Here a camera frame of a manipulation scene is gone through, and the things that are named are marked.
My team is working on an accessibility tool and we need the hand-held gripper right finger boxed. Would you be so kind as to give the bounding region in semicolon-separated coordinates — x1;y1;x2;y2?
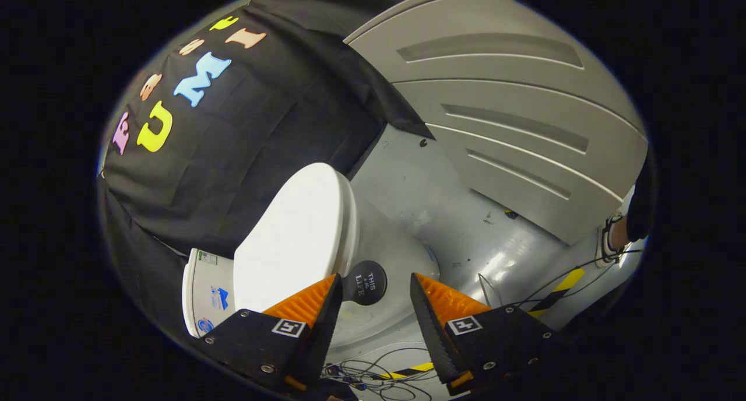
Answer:
410;272;569;397

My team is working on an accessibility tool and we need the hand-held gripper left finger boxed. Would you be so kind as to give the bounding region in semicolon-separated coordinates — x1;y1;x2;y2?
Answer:
195;273;344;397

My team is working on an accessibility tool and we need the white toilet lid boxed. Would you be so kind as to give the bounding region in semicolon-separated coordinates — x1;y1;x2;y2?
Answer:
233;162;352;313

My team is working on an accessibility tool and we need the white toilet bowl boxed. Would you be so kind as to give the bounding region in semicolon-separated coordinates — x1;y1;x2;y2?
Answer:
326;177;442;349

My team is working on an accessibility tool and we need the yellow black striped tape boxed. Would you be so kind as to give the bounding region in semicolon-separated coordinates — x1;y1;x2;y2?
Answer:
373;361;435;381
527;267;585;318

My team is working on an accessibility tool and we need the black round disc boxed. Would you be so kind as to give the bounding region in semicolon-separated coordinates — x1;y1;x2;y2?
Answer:
343;260;388;306

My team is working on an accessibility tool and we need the white shoe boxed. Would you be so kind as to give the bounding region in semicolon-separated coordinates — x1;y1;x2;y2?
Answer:
596;213;630;268

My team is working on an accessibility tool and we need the black backdrop cloth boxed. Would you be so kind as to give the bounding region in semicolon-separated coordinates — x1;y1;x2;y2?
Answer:
96;0;435;343

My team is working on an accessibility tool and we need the grey ribbed panel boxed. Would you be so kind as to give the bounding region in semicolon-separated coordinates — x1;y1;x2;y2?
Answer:
344;0;649;245

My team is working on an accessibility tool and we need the black cable bundle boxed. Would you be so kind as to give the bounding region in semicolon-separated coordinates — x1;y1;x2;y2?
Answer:
323;347;435;401

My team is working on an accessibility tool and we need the thin black cable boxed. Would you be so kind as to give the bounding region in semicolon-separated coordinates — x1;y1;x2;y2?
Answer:
513;248;646;308

